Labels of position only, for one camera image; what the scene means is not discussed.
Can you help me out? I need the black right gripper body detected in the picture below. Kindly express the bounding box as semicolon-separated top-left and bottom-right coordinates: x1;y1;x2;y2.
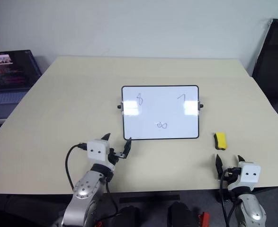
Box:
220;166;242;186

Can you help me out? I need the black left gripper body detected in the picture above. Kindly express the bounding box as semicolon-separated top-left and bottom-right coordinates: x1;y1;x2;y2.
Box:
106;148;127;171

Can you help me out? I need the yellow and black eraser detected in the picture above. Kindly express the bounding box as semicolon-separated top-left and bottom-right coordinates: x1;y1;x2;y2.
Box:
213;132;229;150

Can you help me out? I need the black-framed small whiteboard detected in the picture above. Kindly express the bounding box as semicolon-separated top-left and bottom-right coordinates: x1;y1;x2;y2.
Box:
117;85;205;141

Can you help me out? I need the red object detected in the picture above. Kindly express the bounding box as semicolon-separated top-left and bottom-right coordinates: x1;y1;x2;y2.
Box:
196;211;211;227

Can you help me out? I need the dark rounded shape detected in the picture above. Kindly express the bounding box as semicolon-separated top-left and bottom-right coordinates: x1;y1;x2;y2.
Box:
115;205;143;227
168;201;199;227

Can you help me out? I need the black office chair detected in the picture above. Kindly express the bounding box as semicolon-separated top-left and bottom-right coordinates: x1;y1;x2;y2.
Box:
251;18;278;133

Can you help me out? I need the open laptop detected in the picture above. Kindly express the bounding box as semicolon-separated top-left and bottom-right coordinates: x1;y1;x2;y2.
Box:
0;49;43;121

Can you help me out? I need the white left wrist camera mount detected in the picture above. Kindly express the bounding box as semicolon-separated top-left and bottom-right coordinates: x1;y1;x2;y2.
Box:
87;140;110;164

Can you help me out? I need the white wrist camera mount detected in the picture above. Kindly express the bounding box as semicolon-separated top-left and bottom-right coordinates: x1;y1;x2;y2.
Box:
228;161;262;191
87;140;110;164

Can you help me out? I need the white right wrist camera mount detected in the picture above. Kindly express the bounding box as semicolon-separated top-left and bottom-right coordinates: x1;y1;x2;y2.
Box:
228;161;262;191

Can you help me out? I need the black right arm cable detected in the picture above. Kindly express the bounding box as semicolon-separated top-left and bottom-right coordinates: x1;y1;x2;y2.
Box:
218;166;239;227

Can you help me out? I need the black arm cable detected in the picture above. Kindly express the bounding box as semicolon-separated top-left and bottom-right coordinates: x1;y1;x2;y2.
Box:
218;166;239;227
65;142;119;220

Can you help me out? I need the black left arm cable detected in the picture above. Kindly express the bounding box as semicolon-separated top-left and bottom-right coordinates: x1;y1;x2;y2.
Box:
65;142;119;220

